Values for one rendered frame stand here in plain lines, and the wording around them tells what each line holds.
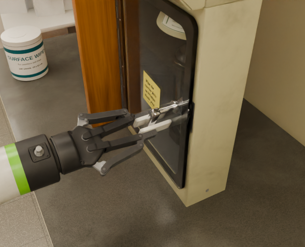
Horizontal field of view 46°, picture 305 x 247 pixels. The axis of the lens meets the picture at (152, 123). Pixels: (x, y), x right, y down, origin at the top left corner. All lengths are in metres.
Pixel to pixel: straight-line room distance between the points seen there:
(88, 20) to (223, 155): 0.45
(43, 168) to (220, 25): 0.37
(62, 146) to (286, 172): 0.58
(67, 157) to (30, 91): 0.64
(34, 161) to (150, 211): 0.32
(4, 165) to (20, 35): 0.73
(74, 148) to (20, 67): 0.69
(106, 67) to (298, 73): 0.52
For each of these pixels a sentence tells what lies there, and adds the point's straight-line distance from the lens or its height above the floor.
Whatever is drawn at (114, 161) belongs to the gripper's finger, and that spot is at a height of 1.14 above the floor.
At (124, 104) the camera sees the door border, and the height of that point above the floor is 1.04.
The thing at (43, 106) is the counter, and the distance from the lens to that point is 1.18.
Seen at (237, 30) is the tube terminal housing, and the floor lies 1.36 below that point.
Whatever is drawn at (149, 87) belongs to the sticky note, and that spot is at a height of 1.18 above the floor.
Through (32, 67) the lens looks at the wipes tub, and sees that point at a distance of 1.29.
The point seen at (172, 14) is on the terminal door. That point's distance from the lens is 0.62.
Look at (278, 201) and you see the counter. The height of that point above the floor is 0.94.
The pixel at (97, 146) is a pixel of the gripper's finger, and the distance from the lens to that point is 0.67.
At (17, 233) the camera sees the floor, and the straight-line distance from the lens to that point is 2.06.
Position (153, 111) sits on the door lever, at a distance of 0.67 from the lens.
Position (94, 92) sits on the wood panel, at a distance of 0.99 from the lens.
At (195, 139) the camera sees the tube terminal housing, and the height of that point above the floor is 1.15.
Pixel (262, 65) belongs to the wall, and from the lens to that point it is 1.15.
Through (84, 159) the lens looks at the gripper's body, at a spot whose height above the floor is 1.15.
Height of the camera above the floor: 1.61
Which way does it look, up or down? 39 degrees down
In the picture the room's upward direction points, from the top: straight up
